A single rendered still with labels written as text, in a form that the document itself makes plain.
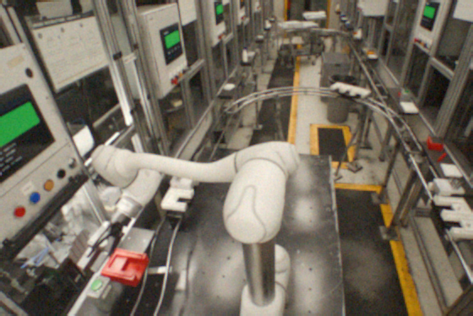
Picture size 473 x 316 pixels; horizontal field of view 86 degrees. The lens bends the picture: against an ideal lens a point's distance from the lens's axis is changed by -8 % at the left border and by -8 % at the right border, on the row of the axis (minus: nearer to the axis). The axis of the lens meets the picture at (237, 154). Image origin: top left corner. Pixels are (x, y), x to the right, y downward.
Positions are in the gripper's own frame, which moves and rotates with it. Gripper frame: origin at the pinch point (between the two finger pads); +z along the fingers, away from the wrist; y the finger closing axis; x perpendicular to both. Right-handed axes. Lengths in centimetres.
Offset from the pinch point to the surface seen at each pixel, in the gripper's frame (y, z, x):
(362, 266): -127, -77, 120
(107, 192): -27, -29, -33
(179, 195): -48, -49, -7
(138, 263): -23.4, -7.0, 4.9
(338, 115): -202, -286, 63
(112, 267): -19.2, -0.5, -2.2
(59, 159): 25.1, -23.1, -17.9
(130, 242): -29.1, -12.8, -6.7
